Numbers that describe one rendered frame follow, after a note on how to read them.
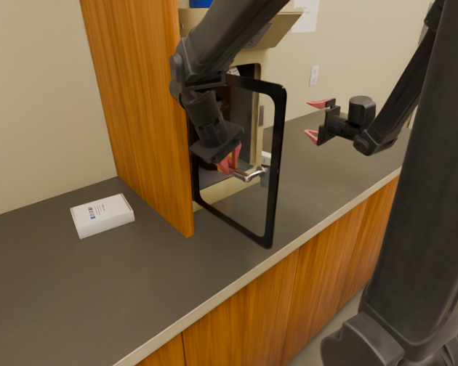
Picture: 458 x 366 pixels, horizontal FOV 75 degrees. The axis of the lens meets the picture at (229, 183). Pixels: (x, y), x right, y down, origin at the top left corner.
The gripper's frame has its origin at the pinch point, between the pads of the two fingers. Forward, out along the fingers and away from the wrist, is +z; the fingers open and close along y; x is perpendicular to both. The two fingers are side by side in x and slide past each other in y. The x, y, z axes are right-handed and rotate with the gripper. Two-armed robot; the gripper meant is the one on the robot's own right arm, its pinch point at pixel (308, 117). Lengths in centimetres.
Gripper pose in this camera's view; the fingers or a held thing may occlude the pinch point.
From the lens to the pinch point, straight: 103.0
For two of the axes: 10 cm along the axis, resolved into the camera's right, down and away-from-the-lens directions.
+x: -7.6, 3.8, -5.2
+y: -0.5, -8.4, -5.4
